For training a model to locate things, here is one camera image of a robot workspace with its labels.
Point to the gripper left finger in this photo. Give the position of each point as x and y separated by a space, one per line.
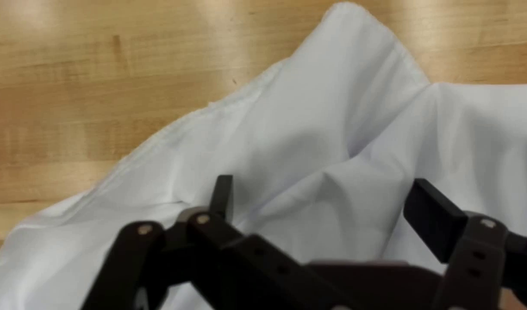
216 249

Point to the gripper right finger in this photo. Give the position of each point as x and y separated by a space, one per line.
474 254

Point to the white cloth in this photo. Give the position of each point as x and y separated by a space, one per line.
323 142

